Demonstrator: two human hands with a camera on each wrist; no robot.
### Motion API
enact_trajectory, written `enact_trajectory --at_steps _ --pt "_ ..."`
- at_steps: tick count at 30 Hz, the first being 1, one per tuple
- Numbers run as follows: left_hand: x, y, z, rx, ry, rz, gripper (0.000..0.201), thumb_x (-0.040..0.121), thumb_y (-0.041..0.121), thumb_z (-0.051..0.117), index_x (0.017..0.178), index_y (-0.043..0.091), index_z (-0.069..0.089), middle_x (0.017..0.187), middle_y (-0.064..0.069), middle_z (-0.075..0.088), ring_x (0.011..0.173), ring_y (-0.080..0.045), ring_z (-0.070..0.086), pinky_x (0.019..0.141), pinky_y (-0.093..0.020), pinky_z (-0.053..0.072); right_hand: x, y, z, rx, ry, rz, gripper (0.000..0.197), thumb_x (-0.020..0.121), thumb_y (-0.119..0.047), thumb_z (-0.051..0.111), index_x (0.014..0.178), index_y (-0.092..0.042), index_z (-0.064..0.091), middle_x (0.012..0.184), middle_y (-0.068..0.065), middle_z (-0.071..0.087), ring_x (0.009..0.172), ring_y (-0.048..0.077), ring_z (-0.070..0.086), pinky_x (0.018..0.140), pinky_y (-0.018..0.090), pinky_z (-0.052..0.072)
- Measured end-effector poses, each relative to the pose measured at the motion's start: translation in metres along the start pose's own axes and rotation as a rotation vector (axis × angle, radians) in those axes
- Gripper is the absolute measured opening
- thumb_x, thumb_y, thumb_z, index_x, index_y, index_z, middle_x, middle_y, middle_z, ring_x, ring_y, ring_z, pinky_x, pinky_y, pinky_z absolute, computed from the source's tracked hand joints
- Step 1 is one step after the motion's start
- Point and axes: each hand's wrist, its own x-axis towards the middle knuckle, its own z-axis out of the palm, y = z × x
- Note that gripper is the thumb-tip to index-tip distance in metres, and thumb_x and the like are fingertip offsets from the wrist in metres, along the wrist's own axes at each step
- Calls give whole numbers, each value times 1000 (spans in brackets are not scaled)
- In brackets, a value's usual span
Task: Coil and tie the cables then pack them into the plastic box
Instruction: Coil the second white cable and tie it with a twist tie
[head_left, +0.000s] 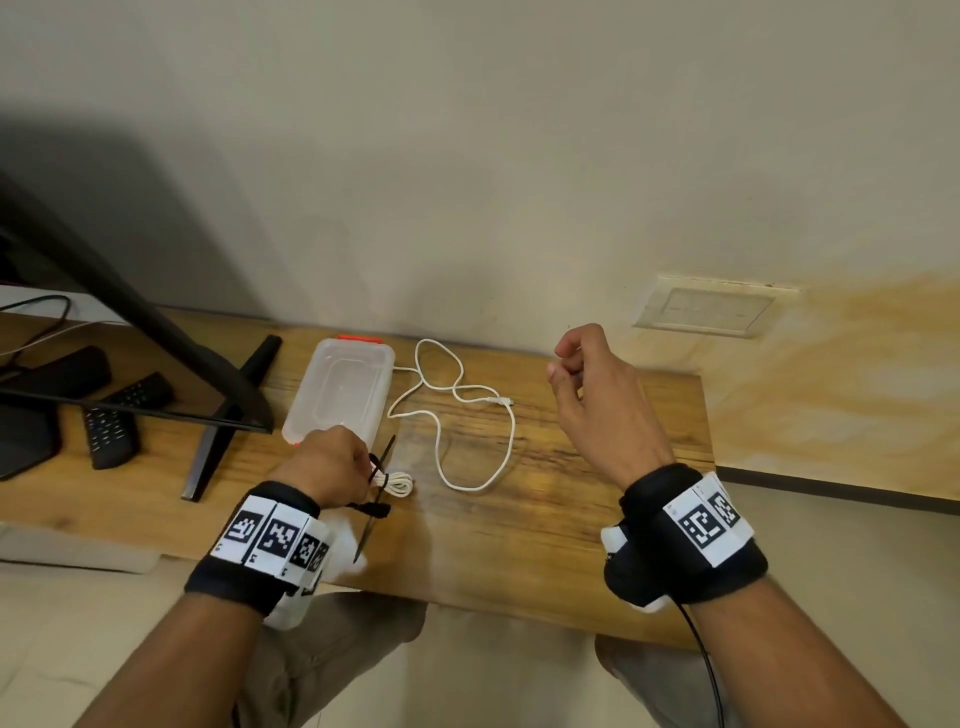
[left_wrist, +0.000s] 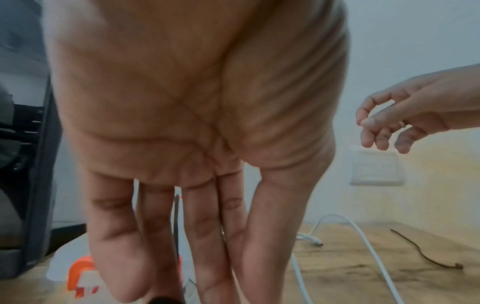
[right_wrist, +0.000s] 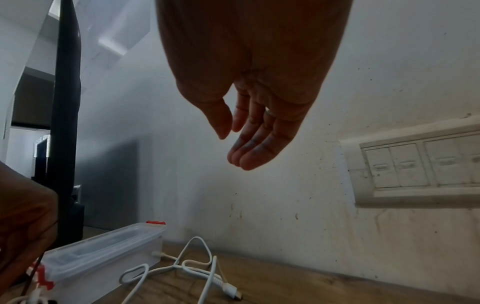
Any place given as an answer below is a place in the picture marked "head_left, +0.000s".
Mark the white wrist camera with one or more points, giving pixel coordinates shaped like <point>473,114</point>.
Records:
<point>613,541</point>
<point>289,611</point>

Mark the person's right forearm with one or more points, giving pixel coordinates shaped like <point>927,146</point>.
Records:
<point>787,660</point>

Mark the black television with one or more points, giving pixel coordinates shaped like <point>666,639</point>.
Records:
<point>150,330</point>

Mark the beige wall plate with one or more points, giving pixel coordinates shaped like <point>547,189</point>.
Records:
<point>712,307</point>

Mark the person's left hand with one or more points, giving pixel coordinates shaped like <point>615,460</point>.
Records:
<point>322,469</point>

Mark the black remote control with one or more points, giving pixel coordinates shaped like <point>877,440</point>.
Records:
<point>112,442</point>

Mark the white flat device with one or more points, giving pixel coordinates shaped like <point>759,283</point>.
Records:
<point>75,304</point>

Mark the person's left forearm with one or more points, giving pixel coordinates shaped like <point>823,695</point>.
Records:
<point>165,667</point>

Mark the person's right hand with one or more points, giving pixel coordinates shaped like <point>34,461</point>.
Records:
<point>607,412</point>

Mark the black flat device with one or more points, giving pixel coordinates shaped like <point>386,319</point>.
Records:
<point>26,442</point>

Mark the transparent plastic box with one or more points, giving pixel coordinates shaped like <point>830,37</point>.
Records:
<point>341,394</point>

